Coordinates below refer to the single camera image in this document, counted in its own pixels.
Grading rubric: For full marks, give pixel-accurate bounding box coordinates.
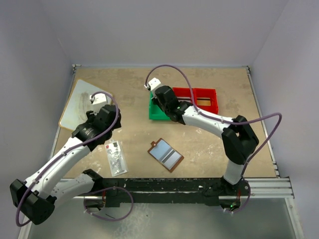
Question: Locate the white magnetic stripe card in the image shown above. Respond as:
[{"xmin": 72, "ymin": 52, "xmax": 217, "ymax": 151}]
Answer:
[{"xmin": 161, "ymin": 150, "xmax": 175, "ymax": 163}]

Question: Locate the brown leather card holder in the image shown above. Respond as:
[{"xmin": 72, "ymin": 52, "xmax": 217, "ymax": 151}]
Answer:
[{"xmin": 148, "ymin": 138, "xmax": 184, "ymax": 173}]

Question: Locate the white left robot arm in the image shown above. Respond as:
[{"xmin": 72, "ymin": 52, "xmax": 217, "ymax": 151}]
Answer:
[{"xmin": 9, "ymin": 105, "xmax": 121, "ymax": 227}]

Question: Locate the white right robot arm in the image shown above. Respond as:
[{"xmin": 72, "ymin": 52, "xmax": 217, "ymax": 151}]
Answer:
[{"xmin": 150, "ymin": 84, "xmax": 259, "ymax": 195}]

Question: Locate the gold card in bin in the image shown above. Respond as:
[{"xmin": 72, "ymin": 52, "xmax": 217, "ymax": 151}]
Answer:
[{"xmin": 197, "ymin": 99, "xmax": 211, "ymax": 107}]

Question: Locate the green plastic bin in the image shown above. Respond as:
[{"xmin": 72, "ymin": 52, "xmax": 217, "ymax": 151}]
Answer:
[{"xmin": 149, "ymin": 92, "xmax": 170, "ymax": 121}]

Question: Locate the white board yellow rim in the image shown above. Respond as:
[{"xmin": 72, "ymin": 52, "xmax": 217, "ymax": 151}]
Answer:
[{"xmin": 59, "ymin": 79, "xmax": 104, "ymax": 131}]

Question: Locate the red bin right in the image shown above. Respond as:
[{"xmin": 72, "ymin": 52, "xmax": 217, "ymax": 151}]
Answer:
[{"xmin": 193, "ymin": 88, "xmax": 219, "ymax": 114}]

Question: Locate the clear plastic packet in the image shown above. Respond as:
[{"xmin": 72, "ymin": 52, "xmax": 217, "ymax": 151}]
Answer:
[{"xmin": 105, "ymin": 140, "xmax": 128, "ymax": 177}]

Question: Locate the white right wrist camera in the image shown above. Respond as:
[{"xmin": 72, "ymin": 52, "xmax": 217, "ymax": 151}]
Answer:
[{"xmin": 144, "ymin": 78, "xmax": 162, "ymax": 95}]

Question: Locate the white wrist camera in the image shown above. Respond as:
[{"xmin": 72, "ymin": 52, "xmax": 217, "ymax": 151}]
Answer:
[
  {"xmin": 89, "ymin": 93, "xmax": 108, "ymax": 115},
  {"xmin": 144, "ymin": 78, "xmax": 162, "ymax": 95}
]

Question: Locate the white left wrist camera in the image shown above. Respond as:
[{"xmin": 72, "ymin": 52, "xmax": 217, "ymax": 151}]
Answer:
[{"xmin": 89, "ymin": 93, "xmax": 108, "ymax": 115}]

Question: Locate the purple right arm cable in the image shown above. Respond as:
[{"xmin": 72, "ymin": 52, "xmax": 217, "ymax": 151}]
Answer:
[{"xmin": 144, "ymin": 64, "xmax": 283, "ymax": 180}]

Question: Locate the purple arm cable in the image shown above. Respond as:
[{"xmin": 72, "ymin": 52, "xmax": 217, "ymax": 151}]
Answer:
[
  {"xmin": 15, "ymin": 91, "xmax": 120, "ymax": 227},
  {"xmin": 144, "ymin": 64, "xmax": 283, "ymax": 180}
]

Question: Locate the metal corner bracket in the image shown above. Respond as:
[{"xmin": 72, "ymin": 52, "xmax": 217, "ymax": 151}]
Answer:
[{"xmin": 72, "ymin": 64, "xmax": 82, "ymax": 75}]

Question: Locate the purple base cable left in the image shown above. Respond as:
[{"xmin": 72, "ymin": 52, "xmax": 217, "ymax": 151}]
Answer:
[{"xmin": 83, "ymin": 185, "xmax": 135, "ymax": 221}]

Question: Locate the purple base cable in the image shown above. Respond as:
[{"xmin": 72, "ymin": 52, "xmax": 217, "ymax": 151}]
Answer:
[
  {"xmin": 223, "ymin": 179, "xmax": 251, "ymax": 215},
  {"xmin": 83, "ymin": 185, "xmax": 135, "ymax": 221}
]

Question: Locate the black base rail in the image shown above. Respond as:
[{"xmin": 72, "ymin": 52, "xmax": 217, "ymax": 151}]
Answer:
[{"xmin": 83, "ymin": 169, "xmax": 250, "ymax": 209}]

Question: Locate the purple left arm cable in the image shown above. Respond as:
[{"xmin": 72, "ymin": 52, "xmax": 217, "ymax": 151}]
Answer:
[{"xmin": 15, "ymin": 91, "xmax": 120, "ymax": 227}]

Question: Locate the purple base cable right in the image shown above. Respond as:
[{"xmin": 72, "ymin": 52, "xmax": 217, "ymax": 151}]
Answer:
[{"xmin": 223, "ymin": 179, "xmax": 251, "ymax": 215}]

